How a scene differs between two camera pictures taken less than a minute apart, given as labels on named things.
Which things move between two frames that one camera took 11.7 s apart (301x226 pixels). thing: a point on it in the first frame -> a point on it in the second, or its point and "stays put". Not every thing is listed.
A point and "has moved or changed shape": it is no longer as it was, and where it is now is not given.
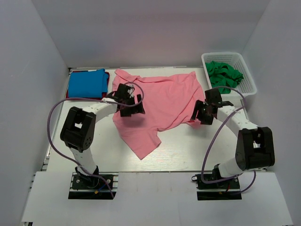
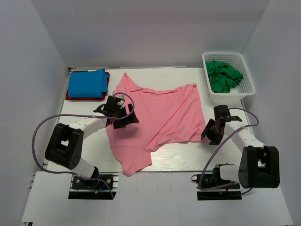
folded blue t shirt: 89,84 stays put
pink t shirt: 167,101 has moved or changed shape
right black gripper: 199,104 -> 216,140
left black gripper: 137,109 -> 132,118
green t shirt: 223,76 stays put
